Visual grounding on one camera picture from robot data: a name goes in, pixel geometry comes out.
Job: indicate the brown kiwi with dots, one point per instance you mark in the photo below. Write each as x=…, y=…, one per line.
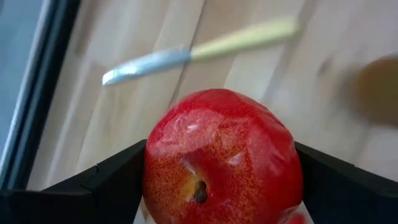
x=379, y=90

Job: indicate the large red apple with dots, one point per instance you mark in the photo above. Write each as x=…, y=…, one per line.
x=224, y=155

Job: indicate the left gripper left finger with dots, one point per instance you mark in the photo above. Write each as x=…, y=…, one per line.
x=77, y=202

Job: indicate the black aluminium table frame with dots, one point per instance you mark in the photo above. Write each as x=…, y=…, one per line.
x=46, y=77

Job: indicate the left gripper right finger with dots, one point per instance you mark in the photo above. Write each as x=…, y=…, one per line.
x=351, y=199

